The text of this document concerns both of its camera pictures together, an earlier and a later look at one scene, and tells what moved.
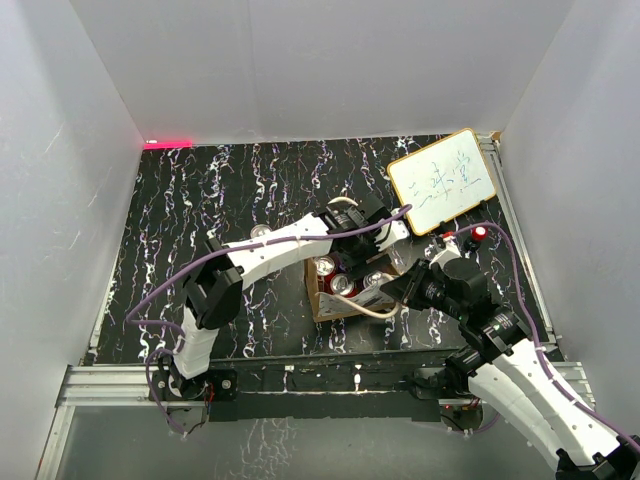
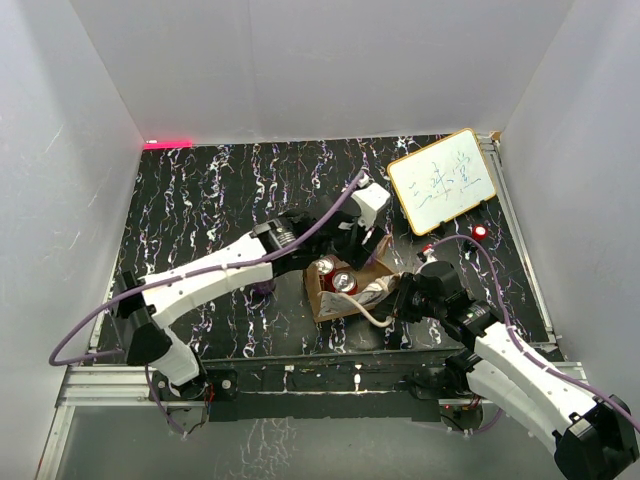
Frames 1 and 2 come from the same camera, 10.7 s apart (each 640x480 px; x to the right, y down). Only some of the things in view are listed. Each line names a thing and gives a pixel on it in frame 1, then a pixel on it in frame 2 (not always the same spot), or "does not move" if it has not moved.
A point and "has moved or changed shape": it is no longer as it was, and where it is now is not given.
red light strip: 169,145 does not move
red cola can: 342,284 does not move
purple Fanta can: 259,230 has moved or changed shape
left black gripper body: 354,259 does not move
